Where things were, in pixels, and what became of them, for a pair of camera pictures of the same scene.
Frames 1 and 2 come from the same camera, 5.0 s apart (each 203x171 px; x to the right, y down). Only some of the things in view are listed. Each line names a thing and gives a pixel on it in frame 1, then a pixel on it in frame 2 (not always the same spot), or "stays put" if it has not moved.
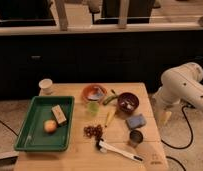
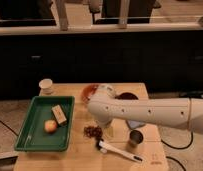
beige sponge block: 58,114 stays put
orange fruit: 50,126 stays put
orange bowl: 94,93 stays put
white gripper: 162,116 -> 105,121
